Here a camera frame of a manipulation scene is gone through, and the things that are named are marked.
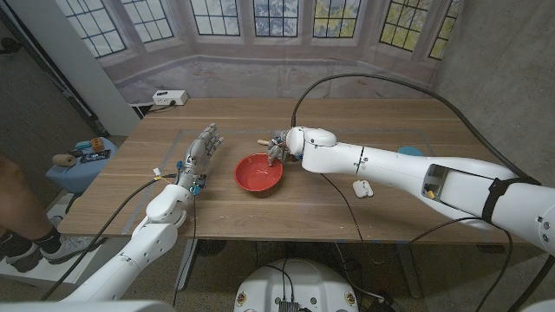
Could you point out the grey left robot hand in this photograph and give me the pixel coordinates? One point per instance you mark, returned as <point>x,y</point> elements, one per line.
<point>197,156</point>

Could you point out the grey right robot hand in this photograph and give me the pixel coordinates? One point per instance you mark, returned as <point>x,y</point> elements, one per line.
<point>277,149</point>

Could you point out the red bowl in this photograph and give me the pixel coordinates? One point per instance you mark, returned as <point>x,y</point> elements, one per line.
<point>256,178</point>

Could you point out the white robot shoulder cover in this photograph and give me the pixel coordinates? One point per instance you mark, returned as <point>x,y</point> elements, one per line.
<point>86,307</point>

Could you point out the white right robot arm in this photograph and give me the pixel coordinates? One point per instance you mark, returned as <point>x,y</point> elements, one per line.
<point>390,167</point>

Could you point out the white AirPods case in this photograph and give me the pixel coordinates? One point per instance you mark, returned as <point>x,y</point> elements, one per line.
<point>361,189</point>

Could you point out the colourful wooden maraca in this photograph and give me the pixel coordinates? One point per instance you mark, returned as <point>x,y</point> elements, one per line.
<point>263,141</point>

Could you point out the white power strip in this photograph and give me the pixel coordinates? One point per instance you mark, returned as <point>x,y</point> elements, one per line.
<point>169,98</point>

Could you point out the black round fan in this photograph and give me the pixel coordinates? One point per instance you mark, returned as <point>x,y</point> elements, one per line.
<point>211,247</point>

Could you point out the printed bay window backdrop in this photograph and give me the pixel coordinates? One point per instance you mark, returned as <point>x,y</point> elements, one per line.
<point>277,56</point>

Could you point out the orange block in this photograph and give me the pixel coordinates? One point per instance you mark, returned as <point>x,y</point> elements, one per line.
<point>97,144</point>

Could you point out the black flat device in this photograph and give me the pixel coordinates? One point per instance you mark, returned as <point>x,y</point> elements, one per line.
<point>95,156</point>

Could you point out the grey table leg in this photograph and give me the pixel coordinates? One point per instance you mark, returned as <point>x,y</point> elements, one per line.
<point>409,271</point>
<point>185,264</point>

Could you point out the teal small object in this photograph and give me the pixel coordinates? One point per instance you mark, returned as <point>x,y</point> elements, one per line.
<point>83,144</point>

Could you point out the blue padded stool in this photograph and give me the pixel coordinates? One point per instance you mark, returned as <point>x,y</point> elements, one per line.
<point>82,177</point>

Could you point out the blue round disc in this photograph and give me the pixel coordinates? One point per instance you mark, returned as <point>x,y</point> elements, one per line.
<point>409,150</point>

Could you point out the brown roll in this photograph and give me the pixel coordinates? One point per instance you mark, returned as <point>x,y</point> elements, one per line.
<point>63,160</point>

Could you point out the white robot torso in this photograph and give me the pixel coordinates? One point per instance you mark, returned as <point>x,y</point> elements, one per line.
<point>299,281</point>

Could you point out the grey white sneaker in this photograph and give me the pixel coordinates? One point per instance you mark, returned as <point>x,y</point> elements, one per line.
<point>65,248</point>

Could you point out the white floor mat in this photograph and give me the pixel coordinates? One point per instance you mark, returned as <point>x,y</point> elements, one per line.
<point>52,272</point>

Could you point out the person's bare leg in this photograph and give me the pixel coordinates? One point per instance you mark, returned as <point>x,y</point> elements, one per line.
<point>17,203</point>

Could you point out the dark grey sneaker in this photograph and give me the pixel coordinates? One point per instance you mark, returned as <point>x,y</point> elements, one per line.
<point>17,255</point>

